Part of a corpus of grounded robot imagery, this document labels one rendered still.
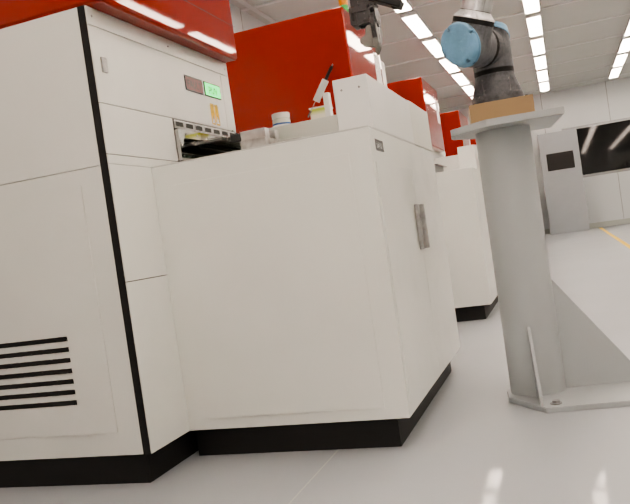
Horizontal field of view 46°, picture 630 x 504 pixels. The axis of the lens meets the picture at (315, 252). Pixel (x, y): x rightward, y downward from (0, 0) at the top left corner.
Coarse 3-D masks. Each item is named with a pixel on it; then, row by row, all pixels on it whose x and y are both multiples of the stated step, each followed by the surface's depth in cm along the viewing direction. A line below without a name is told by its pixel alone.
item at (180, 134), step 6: (174, 132) 219; (180, 132) 220; (186, 132) 223; (192, 132) 227; (198, 132) 231; (180, 138) 219; (186, 138) 224; (192, 138) 227; (198, 138) 230; (204, 138) 234; (180, 144) 219; (180, 150) 219; (180, 156) 219; (186, 156) 221; (192, 156) 225; (198, 156) 229; (204, 156) 233
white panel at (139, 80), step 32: (96, 32) 187; (128, 32) 202; (96, 64) 185; (128, 64) 199; (160, 64) 216; (192, 64) 236; (224, 64) 259; (96, 96) 184; (128, 96) 197; (160, 96) 214; (192, 96) 233; (224, 96) 256; (96, 128) 185; (128, 128) 195; (160, 128) 211; (224, 128) 252; (128, 160) 193; (160, 160) 209
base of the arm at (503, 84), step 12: (480, 72) 216; (492, 72) 214; (504, 72) 213; (480, 84) 216; (492, 84) 213; (504, 84) 212; (516, 84) 214; (480, 96) 215; (492, 96) 213; (504, 96) 212; (516, 96) 213
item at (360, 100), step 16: (336, 80) 191; (352, 80) 190; (368, 80) 190; (336, 96) 192; (352, 96) 190; (368, 96) 189; (384, 96) 206; (400, 96) 228; (336, 112) 192; (352, 112) 190; (368, 112) 189; (384, 112) 203; (400, 112) 225; (384, 128) 201; (400, 128) 222
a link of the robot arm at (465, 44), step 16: (464, 0) 203; (480, 0) 200; (464, 16) 201; (480, 16) 201; (448, 32) 204; (464, 32) 201; (480, 32) 202; (448, 48) 205; (464, 48) 202; (480, 48) 202; (496, 48) 209; (464, 64) 205; (480, 64) 209
